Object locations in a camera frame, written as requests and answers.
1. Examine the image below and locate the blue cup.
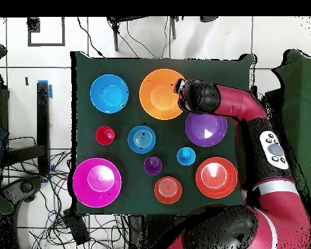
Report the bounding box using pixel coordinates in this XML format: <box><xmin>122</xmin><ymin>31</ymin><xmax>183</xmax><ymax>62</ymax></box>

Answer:
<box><xmin>176</xmin><ymin>147</ymin><xmax>197</xmax><ymax>167</ymax></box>

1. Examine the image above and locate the dark green table cloth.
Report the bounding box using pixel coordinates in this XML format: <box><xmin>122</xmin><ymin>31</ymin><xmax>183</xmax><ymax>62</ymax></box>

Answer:
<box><xmin>70</xmin><ymin>51</ymin><xmax>255</xmax><ymax>216</ymax></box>

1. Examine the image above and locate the purple cup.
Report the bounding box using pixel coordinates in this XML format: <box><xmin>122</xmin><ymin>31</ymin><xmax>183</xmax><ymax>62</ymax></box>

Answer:
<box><xmin>143</xmin><ymin>156</ymin><xmax>163</xmax><ymax>176</ymax></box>

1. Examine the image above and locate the black camera tripod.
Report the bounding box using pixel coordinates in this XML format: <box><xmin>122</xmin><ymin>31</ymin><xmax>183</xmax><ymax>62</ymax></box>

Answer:
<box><xmin>106</xmin><ymin>16</ymin><xmax>181</xmax><ymax>52</ymax></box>

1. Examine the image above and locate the large blue bowl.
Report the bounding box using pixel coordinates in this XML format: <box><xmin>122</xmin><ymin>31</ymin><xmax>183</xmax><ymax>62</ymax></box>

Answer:
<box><xmin>89</xmin><ymin>74</ymin><xmax>130</xmax><ymax>114</ymax></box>

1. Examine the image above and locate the large orange bowl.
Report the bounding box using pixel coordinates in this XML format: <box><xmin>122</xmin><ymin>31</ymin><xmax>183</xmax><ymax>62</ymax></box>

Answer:
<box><xmin>139</xmin><ymin>68</ymin><xmax>187</xmax><ymax>121</ymax></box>

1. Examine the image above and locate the cable bundle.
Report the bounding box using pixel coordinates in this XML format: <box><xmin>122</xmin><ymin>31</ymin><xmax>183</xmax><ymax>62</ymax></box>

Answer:
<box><xmin>5</xmin><ymin>150</ymin><xmax>130</xmax><ymax>249</ymax></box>

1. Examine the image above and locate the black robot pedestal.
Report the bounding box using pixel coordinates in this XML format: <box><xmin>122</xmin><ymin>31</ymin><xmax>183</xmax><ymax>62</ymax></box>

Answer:
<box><xmin>128</xmin><ymin>214</ymin><xmax>187</xmax><ymax>249</ymax></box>

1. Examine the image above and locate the black metal stand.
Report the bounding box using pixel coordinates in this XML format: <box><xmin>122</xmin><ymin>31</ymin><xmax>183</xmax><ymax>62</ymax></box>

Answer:
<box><xmin>2</xmin><ymin>81</ymin><xmax>51</xmax><ymax>177</ymax></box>

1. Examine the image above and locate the wide red-orange bowl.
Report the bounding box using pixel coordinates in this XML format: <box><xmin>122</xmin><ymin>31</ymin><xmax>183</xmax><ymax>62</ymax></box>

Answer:
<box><xmin>195</xmin><ymin>156</ymin><xmax>238</xmax><ymax>200</ymax></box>

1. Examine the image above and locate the wide purple bowl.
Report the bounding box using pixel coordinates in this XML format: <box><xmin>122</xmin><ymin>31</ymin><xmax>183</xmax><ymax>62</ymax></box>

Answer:
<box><xmin>185</xmin><ymin>112</ymin><xmax>228</xmax><ymax>148</ymax></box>

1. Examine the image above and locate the large pink bowl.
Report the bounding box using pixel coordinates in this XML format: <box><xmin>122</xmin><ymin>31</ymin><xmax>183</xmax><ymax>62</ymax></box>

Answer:
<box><xmin>72</xmin><ymin>157</ymin><xmax>122</xmax><ymax>209</ymax></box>

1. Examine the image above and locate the red cup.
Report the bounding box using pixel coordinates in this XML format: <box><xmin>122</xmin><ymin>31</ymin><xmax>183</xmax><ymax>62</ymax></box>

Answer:
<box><xmin>95</xmin><ymin>126</ymin><xmax>117</xmax><ymax>146</ymax></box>

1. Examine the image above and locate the black power strip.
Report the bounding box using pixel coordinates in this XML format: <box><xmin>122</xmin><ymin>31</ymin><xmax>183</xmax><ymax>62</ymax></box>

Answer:
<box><xmin>62</xmin><ymin>209</ymin><xmax>91</xmax><ymax>246</ymax></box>

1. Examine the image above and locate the small blue bowl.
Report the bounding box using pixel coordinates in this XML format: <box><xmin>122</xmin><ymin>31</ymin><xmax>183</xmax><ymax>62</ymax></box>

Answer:
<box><xmin>127</xmin><ymin>125</ymin><xmax>157</xmax><ymax>154</ymax></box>

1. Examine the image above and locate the grey square floor frame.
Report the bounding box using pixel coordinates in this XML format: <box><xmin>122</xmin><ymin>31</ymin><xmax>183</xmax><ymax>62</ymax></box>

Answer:
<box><xmin>27</xmin><ymin>17</ymin><xmax>66</xmax><ymax>47</ymax></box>

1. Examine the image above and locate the small red-orange bowl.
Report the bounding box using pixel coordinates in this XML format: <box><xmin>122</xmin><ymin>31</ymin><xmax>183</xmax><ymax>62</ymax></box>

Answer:
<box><xmin>154</xmin><ymin>176</ymin><xmax>183</xmax><ymax>205</ymax></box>

